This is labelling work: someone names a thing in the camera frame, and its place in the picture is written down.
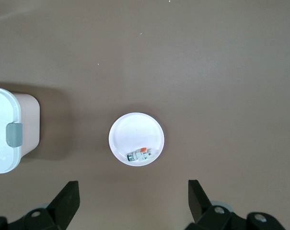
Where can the white lidded pink box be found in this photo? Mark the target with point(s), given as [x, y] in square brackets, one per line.
[1, 134]

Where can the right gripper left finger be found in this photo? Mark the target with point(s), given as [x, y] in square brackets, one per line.
[65, 203]

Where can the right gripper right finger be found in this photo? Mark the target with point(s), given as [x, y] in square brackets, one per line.
[202, 210]

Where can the white round plate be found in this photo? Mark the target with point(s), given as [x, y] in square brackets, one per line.
[135, 134]

